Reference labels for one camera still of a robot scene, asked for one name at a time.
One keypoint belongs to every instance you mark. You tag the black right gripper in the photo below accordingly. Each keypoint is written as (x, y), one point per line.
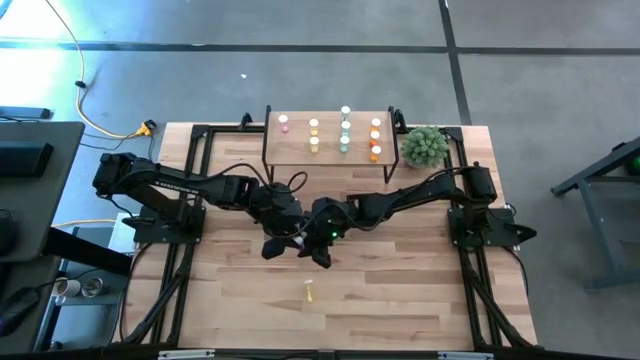
(330, 220)

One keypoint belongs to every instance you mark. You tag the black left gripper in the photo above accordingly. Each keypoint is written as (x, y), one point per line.
(282, 215)

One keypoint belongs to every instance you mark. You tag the pink pill bottle white cap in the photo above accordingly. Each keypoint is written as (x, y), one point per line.
(300, 242)
(283, 118)

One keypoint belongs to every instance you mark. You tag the orange pill bottle white cap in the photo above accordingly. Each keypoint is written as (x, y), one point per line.
(375, 134)
(375, 122)
(376, 149)

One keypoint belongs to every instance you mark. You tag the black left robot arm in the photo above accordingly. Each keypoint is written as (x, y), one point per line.
(165, 182)

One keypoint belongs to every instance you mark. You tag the potted green succulent plant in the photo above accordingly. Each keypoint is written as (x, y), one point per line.
(425, 147)

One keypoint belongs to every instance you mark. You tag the white box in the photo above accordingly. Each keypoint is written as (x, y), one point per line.
(120, 241)

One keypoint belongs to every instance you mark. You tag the black diagonal desk beam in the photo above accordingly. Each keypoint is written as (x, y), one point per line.
(85, 250)

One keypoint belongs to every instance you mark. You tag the shiny metal cup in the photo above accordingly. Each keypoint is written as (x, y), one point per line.
(92, 287)

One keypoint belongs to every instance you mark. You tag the paper cup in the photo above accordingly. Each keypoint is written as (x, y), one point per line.
(67, 288)

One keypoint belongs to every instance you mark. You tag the black desk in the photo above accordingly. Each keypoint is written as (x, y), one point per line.
(45, 200)

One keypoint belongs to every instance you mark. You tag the black box device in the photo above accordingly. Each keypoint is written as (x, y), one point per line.
(25, 160)

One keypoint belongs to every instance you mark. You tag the grey metal stand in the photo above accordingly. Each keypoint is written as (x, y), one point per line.
(590, 169)

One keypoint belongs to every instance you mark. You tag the black flat device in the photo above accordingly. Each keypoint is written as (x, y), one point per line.
(25, 113)

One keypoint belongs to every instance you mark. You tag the wooden shelf black metal frame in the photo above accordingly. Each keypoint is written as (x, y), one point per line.
(295, 150)

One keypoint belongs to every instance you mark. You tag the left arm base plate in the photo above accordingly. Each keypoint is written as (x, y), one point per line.
(192, 236)

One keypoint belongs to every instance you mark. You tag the black aluminium table frame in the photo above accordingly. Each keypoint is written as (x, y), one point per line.
(468, 300)

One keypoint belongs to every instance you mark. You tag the silver metal bracket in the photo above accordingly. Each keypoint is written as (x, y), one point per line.
(186, 355)
(466, 356)

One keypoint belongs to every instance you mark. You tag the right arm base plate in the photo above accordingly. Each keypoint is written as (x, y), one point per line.
(502, 239)

